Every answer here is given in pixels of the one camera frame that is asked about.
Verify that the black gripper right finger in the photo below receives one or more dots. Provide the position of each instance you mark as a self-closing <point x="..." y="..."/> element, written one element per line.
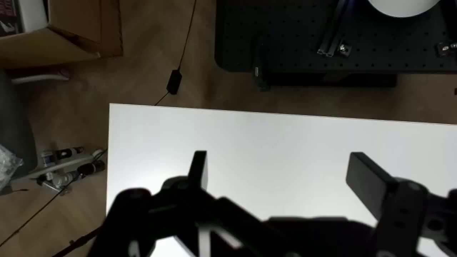
<point x="404" y="209"/>

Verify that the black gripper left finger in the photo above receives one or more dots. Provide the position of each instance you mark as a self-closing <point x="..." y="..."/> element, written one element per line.
<point x="143" y="214"/>

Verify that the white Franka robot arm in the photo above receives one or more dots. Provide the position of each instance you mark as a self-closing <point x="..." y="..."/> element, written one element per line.
<point x="404" y="7"/>

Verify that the white power strip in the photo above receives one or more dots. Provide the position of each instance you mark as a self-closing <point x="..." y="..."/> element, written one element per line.
<point x="66" y="159"/>

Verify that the clear crumpled plastic bag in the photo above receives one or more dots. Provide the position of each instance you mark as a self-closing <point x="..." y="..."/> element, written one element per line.
<point x="7" y="166"/>

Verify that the grey office chair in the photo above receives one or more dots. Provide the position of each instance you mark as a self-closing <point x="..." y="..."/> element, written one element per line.
<point x="16" y="123"/>

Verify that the silver metal clamp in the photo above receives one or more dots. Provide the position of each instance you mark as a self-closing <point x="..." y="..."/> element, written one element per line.
<point x="447" y="47"/>

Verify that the white flat bar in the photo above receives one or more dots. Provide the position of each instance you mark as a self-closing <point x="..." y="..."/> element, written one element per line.
<point x="40" y="77"/>

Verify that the brown cardboard box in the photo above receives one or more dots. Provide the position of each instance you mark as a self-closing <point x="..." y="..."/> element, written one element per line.
<point x="76" y="33"/>

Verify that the black perforated breadboard base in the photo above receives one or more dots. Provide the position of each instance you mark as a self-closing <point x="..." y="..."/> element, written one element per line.
<point x="286" y="33"/>

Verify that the white foam sheet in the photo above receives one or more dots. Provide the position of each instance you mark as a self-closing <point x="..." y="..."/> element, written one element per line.
<point x="33" y="14"/>

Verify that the black upright post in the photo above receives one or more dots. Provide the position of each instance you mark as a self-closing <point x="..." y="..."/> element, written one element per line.
<point x="260" y="71"/>

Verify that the black angled mounting rail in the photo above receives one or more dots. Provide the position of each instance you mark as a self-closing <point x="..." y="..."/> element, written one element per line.
<point x="331" y="33"/>

